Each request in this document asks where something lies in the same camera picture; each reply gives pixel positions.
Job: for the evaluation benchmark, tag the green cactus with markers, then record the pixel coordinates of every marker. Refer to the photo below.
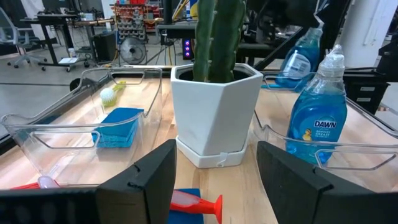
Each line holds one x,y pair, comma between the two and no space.
217,40

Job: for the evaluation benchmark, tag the red dish brush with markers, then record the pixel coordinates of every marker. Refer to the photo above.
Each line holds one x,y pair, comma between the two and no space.
199,205

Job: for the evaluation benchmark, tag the white hexagonal plant pot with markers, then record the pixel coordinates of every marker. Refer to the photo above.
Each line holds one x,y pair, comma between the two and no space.
214,118

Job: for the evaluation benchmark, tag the parts shelf with red bins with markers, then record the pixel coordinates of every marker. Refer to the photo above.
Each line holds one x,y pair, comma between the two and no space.
136,15

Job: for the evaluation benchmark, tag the clear plastic bin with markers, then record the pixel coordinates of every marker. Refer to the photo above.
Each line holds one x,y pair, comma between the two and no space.
270,130
62,155

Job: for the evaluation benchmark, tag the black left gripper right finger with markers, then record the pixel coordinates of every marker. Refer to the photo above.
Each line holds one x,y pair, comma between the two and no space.
311,202

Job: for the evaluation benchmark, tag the black computer tower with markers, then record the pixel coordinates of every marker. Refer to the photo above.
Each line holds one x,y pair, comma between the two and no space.
105,46

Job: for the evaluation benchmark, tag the computer with purple lights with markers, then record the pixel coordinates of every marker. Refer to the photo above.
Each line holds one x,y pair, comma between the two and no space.
187,49

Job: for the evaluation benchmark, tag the grey office chair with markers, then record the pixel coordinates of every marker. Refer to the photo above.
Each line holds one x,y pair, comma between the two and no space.
15,34

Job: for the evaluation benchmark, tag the black equipment cart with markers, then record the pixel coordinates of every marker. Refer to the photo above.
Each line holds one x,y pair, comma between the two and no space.
367,90

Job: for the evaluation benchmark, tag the black work desk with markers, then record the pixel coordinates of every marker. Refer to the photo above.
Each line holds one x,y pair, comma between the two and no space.
56,18

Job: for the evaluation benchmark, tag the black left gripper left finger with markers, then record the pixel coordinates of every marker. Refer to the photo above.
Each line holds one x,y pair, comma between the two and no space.
124,199

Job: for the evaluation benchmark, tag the yellow dish brush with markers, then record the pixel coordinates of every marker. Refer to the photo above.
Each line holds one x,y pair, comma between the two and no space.
108,97

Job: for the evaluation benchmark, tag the round metal floor fan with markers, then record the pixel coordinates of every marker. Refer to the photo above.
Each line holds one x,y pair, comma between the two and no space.
133,50

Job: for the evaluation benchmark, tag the white pot saucer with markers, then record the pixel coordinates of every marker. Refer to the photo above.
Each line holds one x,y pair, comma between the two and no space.
211,160

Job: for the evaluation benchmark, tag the blue sponge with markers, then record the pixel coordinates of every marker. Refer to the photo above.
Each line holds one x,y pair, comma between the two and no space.
112,141
186,219

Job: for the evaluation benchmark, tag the blue dish soap bottle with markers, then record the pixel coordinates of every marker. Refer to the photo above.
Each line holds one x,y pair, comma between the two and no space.
320,105
303,59

